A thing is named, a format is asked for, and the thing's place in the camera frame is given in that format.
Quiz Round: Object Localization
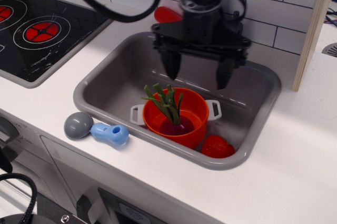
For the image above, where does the red toy strawberry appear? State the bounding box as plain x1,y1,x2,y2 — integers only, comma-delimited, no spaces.
201,135,235,158

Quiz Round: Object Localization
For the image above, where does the purple toy beet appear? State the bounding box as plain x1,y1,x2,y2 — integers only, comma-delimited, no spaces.
143,83,194,136

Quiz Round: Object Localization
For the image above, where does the grey and blue toy ladle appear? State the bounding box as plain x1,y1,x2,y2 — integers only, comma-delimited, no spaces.
63,112,129,146

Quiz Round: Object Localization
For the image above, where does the grey plastic sink basin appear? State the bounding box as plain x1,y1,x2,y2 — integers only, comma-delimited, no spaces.
74,32,281,170

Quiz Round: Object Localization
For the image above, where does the black toy stove top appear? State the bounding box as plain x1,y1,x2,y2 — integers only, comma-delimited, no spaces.
1,0,112,89

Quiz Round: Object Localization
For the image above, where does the red toy pepper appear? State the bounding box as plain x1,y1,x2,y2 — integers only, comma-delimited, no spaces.
154,6,183,23

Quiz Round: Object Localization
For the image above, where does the round metal drain grille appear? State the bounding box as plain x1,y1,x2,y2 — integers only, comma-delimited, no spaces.
322,43,337,57

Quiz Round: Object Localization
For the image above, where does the orange toy pot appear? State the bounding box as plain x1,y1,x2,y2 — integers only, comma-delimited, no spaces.
130,83,222,149

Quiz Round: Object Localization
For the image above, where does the grey oven knob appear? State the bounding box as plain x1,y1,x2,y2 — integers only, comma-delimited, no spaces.
0,117,19,143

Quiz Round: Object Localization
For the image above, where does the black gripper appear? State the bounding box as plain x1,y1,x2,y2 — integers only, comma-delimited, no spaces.
152,0,251,90

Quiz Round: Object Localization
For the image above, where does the black braided cable lower left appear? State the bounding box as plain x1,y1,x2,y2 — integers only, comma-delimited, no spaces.
0,172,38,224

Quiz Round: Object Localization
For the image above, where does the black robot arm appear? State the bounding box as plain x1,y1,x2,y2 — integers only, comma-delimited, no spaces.
152,0,251,89

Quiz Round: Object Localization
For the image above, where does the light wooden side panel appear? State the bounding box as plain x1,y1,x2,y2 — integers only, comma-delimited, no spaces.
292,0,330,92

